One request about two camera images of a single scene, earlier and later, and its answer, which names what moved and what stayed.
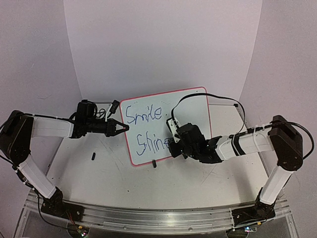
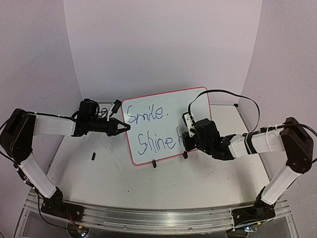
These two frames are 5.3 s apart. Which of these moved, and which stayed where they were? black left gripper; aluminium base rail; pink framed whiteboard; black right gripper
Moved: black right gripper
Stayed: pink framed whiteboard; aluminium base rail; black left gripper
